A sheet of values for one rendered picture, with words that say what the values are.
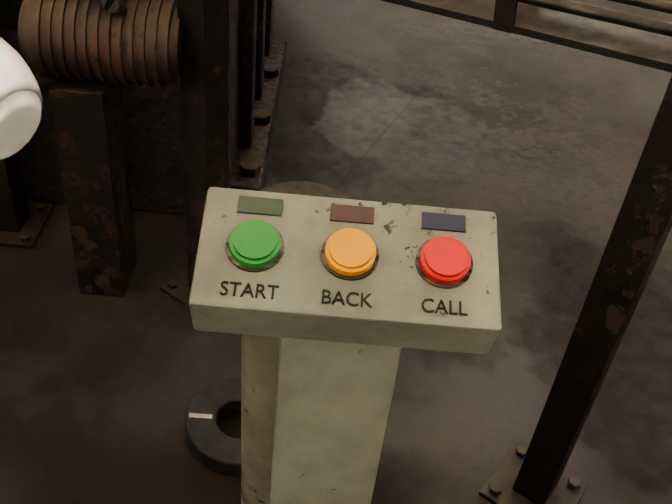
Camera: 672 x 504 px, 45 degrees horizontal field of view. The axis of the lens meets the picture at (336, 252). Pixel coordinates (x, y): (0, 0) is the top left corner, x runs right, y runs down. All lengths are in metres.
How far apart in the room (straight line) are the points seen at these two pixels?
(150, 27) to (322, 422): 0.65
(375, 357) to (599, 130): 1.56
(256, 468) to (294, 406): 0.33
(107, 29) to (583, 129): 1.31
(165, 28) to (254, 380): 0.52
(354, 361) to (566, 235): 1.13
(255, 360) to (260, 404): 0.07
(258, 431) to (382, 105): 1.25
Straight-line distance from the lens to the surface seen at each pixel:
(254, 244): 0.63
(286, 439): 0.76
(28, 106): 0.71
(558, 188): 1.90
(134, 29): 1.19
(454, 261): 0.64
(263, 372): 0.90
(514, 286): 1.59
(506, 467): 1.29
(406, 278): 0.64
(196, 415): 1.24
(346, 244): 0.64
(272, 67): 2.01
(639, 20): 0.83
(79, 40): 1.21
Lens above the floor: 1.01
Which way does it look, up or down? 40 degrees down
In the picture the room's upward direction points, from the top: 6 degrees clockwise
